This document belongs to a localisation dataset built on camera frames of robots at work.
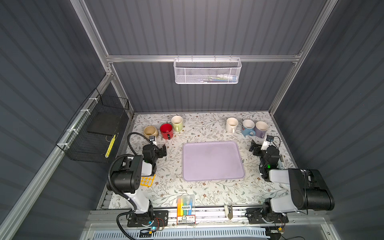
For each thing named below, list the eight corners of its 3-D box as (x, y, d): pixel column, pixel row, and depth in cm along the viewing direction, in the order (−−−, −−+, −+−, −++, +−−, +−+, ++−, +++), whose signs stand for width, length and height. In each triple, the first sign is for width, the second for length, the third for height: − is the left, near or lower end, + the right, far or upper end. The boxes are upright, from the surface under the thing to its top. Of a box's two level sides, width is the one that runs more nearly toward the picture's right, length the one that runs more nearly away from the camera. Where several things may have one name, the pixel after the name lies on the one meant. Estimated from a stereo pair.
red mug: (160, 142, 105) (158, 135, 99) (162, 130, 112) (160, 123, 106) (172, 142, 105) (171, 135, 99) (173, 130, 112) (172, 123, 106)
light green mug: (172, 136, 109) (170, 127, 101) (173, 124, 116) (172, 115, 108) (182, 136, 109) (181, 127, 101) (183, 124, 116) (182, 115, 108)
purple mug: (253, 138, 106) (256, 132, 101) (250, 127, 113) (253, 121, 107) (266, 138, 106) (270, 132, 101) (262, 127, 113) (266, 121, 107)
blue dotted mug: (241, 138, 107) (245, 129, 99) (239, 128, 113) (242, 119, 105) (252, 138, 107) (256, 129, 99) (249, 128, 113) (253, 119, 105)
